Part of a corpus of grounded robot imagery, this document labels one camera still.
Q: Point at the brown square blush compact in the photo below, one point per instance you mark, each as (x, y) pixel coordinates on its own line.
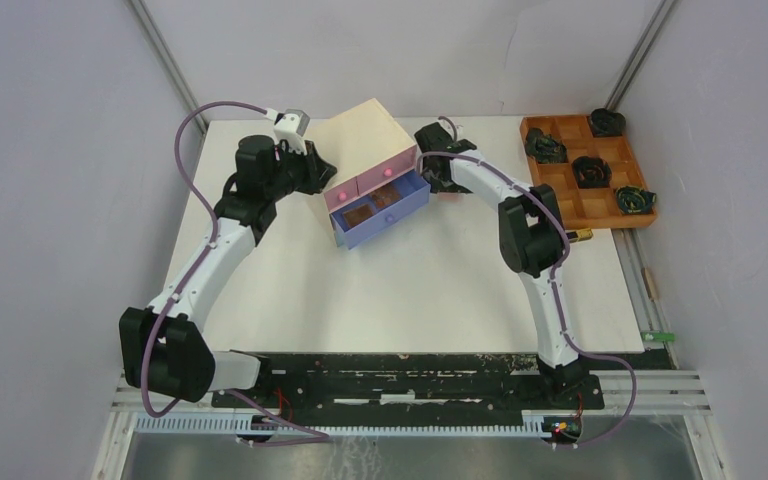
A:
(357, 215)

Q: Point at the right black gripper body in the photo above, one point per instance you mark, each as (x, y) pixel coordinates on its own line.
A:
(440, 183)

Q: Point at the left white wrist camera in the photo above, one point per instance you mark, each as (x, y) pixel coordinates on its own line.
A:
(289, 128)

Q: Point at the purple wide drawer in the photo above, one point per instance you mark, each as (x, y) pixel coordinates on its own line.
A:
(379, 210)

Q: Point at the rose gold lipstick tube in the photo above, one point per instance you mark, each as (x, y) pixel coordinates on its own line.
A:
(650, 284)

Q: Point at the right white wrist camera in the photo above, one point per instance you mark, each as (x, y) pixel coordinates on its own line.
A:
(455, 130)

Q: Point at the dark rolled cloth front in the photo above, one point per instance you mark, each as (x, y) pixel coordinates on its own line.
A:
(633, 200)

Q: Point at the dark rolled cloth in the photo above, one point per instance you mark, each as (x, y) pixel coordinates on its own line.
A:
(605, 123)
(591, 172)
(544, 148)
(633, 200)

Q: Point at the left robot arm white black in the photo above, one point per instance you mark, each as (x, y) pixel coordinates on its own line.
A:
(162, 346)

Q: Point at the cream drawer organizer cabinet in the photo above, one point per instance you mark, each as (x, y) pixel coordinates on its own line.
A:
(357, 139)

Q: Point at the orange wooden compartment tray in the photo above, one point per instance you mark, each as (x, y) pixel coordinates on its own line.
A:
(587, 208)

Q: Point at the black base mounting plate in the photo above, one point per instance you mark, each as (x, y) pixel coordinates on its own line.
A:
(527, 390)

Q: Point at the green lipstick tube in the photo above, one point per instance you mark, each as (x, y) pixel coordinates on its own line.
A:
(658, 336)

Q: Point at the eyeshadow palette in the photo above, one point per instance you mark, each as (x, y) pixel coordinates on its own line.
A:
(385, 196)

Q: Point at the dark rolled cloth left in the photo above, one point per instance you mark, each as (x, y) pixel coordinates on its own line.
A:
(544, 148)

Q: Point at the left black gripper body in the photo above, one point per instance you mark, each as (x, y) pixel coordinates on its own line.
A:
(297, 173)

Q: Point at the pink drawer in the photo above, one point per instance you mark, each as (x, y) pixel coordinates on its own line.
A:
(386, 171)
(340, 195)

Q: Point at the dark rolled cloth middle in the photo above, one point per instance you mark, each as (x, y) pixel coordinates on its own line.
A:
(591, 172)

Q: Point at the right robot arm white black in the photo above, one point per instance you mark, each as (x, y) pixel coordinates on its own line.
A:
(532, 240)

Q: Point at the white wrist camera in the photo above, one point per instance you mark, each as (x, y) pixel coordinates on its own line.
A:
(455, 130)
(289, 128)

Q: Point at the dark rolled cloth back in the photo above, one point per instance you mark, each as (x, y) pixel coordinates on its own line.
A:
(605, 123)

